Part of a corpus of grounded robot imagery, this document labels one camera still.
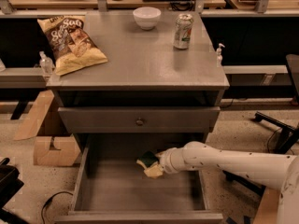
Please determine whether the green and yellow sponge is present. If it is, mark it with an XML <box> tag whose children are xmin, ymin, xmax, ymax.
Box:
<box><xmin>136</xmin><ymin>151</ymin><xmax>159</xmax><ymax>169</ymax></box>

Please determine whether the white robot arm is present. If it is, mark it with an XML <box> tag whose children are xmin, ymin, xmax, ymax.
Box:
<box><xmin>137</xmin><ymin>141</ymin><xmax>299</xmax><ymax>224</ymax></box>

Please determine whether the closed grey top drawer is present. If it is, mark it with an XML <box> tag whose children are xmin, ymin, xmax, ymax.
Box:
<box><xmin>58</xmin><ymin>107</ymin><xmax>220</xmax><ymax>133</ymax></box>

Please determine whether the open grey middle drawer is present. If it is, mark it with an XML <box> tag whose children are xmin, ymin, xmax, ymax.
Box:
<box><xmin>55</xmin><ymin>133</ymin><xmax>222</xmax><ymax>224</ymax></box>

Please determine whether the grey drawer cabinet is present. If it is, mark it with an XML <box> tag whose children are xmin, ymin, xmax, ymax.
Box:
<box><xmin>46</xmin><ymin>10</ymin><xmax>231</xmax><ymax>224</ymax></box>

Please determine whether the cardboard box on floor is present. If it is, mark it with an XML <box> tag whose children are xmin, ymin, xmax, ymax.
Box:
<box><xmin>14</xmin><ymin>91</ymin><xmax>80</xmax><ymax>167</ymax></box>

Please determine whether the cardboard box at right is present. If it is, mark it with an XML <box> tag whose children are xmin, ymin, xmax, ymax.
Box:
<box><xmin>253</xmin><ymin>188</ymin><xmax>280</xmax><ymax>224</ymax></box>

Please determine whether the silver soda can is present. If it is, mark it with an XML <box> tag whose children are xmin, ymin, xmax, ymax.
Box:
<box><xmin>173</xmin><ymin>14</ymin><xmax>193</xmax><ymax>49</ymax></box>

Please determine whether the black rolling stand base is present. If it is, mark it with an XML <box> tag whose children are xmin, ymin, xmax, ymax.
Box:
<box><xmin>222</xmin><ymin>53</ymin><xmax>299</xmax><ymax>198</ymax></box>

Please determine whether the white ceramic bowl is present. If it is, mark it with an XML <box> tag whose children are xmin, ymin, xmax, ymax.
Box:
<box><xmin>133</xmin><ymin>7</ymin><xmax>162</xmax><ymax>30</ymax></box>

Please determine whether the yellow brown chip bag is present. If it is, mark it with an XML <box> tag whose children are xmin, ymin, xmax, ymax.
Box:
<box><xmin>37</xmin><ymin>15</ymin><xmax>107</xmax><ymax>76</ymax></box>

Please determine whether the clear plastic bottle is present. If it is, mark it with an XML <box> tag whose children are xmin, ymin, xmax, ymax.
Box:
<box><xmin>39</xmin><ymin>51</ymin><xmax>55</xmax><ymax>77</ymax></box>

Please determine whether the black equipment at left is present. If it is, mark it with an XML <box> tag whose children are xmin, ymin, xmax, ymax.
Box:
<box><xmin>0</xmin><ymin>158</ymin><xmax>29</xmax><ymax>224</ymax></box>

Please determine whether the wooden back shelf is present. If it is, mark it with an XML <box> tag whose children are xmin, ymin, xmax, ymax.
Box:
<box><xmin>8</xmin><ymin>0</ymin><xmax>170</xmax><ymax>9</ymax></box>

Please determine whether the black floor cable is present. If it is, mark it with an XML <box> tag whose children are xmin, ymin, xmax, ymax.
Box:
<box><xmin>40</xmin><ymin>190</ymin><xmax>75</xmax><ymax>224</ymax></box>

